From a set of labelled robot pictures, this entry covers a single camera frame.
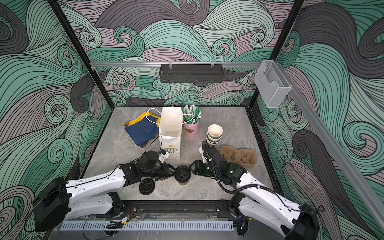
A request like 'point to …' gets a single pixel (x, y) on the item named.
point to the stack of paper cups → (214, 135)
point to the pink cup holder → (191, 131)
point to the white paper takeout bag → (171, 130)
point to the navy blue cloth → (143, 130)
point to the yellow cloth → (143, 115)
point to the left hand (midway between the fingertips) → (178, 173)
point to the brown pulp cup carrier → (243, 157)
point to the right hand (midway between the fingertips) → (191, 169)
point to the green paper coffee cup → (183, 183)
